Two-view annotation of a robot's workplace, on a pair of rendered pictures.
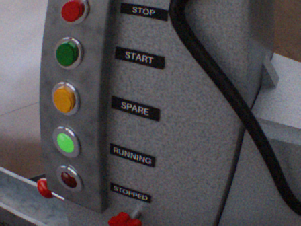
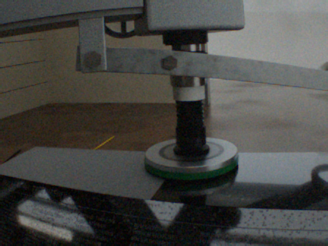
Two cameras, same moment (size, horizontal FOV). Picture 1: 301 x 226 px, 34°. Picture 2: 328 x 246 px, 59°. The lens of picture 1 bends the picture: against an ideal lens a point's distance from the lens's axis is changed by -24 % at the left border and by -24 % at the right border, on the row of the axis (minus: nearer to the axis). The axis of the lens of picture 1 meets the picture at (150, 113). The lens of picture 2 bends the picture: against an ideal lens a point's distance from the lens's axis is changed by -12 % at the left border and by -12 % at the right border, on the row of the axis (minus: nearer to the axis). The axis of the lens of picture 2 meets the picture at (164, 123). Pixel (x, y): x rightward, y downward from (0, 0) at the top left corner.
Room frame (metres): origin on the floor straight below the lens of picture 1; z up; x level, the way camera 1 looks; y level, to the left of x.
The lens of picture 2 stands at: (1.17, -0.45, 1.08)
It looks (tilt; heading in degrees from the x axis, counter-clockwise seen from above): 14 degrees down; 149
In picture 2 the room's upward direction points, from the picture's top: 4 degrees counter-clockwise
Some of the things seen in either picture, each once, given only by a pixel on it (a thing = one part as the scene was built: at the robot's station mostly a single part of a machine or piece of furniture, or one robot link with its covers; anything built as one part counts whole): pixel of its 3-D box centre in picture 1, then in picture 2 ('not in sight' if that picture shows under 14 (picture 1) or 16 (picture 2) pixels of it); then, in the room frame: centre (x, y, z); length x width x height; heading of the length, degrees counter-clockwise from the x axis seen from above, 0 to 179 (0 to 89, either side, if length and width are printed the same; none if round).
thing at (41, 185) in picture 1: (58, 194); not in sight; (0.57, 0.12, 1.15); 0.08 x 0.03 x 0.03; 69
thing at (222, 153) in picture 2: not in sight; (191, 152); (0.58, -0.03, 0.83); 0.21 x 0.21 x 0.01
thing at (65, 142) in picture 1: (66, 141); not in sight; (0.49, 0.08, 1.30); 0.02 x 0.01 x 0.02; 69
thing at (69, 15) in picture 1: (72, 10); not in sight; (0.49, 0.08, 1.45); 0.03 x 0.01 x 0.03; 69
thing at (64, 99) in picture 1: (64, 99); not in sight; (0.49, 0.08, 1.35); 0.03 x 0.01 x 0.03; 69
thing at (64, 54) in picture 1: (67, 53); not in sight; (0.49, 0.08, 1.40); 0.03 x 0.01 x 0.03; 69
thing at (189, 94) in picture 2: not in sight; (188, 90); (0.58, -0.03, 0.97); 0.07 x 0.07 x 0.04
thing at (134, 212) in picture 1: (130, 220); not in sight; (0.47, 0.01, 1.22); 0.04 x 0.04 x 0.04; 69
